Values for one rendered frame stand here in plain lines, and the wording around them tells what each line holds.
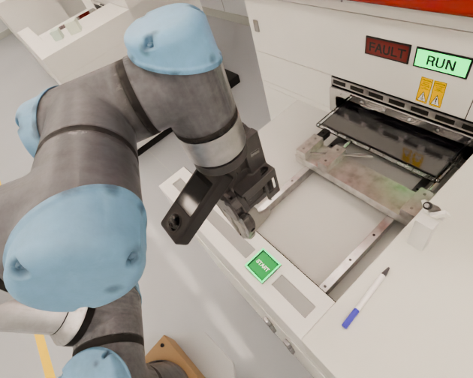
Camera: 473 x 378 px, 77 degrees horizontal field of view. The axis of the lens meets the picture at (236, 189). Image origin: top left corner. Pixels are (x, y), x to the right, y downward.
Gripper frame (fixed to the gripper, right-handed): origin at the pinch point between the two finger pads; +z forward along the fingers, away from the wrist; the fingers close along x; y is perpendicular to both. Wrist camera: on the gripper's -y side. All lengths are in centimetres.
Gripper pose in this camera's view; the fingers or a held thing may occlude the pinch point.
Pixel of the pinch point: (243, 235)
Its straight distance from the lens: 51.8
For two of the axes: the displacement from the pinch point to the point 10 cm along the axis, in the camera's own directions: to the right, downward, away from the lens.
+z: 2.6, 5.9, 7.6
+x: -6.2, -5.0, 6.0
